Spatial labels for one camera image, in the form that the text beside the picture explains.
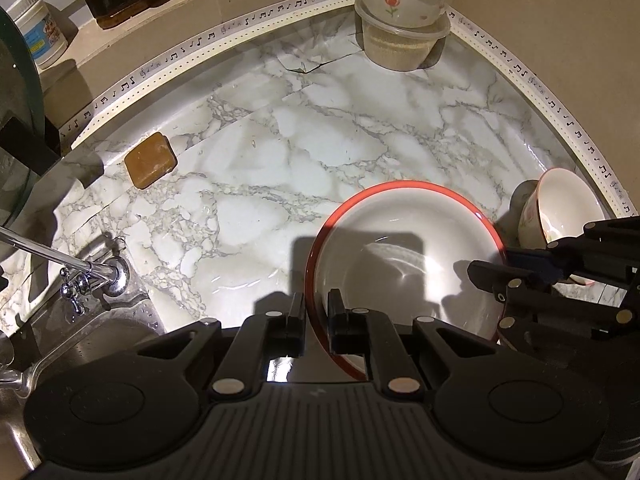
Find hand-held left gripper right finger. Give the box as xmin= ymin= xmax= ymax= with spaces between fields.
xmin=327 ymin=289 xmax=501 ymax=405

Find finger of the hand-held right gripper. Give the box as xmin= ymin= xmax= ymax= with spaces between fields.
xmin=467 ymin=259 xmax=640 ymax=343
xmin=505 ymin=216 xmax=640 ymax=287

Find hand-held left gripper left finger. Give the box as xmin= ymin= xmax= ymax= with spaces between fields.
xmin=135 ymin=291 xmax=307 ymax=405

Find thin-rimmed white bowl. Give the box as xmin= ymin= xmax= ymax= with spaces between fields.
xmin=517 ymin=167 xmax=607 ymax=289

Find red-rimmed polka dot bowl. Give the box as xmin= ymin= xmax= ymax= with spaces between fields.
xmin=304 ymin=180 xmax=512 ymax=382

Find chrome faucet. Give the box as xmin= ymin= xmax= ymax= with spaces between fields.
xmin=0 ymin=225 xmax=132 ymax=317

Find brown soap bar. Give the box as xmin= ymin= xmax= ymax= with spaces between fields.
xmin=124 ymin=131 xmax=179 ymax=190

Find stainless steel sink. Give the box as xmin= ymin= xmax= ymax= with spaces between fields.
xmin=0 ymin=285 xmax=221 ymax=480

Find clear plastic container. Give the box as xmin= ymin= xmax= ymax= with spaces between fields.
xmin=354 ymin=0 xmax=451 ymax=72

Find white music-note edge strip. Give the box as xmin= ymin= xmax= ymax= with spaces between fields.
xmin=60 ymin=0 xmax=634 ymax=219

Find glass pot lid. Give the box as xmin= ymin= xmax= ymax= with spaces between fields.
xmin=0 ymin=7 xmax=63 ymax=227

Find white jar with blue label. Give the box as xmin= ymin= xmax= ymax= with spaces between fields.
xmin=12 ymin=0 xmax=69 ymax=70

